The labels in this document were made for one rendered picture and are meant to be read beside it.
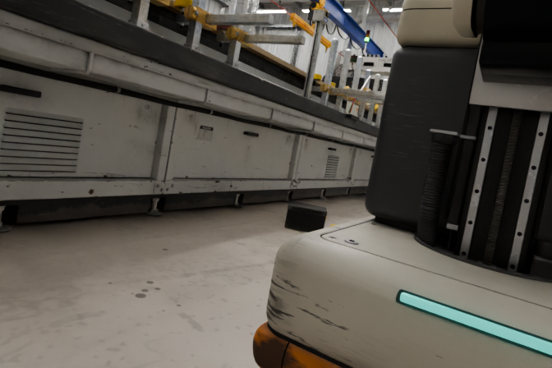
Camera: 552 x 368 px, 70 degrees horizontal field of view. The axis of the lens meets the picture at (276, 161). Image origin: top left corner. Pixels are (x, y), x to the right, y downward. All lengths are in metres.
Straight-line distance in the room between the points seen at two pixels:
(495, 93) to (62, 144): 1.30
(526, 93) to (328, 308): 0.49
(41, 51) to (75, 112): 0.37
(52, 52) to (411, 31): 0.91
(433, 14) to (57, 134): 1.20
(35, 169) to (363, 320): 1.18
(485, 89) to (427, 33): 0.21
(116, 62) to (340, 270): 0.99
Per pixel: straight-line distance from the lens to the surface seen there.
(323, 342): 0.65
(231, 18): 1.51
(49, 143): 1.51
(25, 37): 1.21
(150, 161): 1.79
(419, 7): 0.97
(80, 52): 1.29
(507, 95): 0.80
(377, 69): 5.83
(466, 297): 0.59
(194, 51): 1.51
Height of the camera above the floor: 0.43
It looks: 3 degrees down
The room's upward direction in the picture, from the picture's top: 10 degrees clockwise
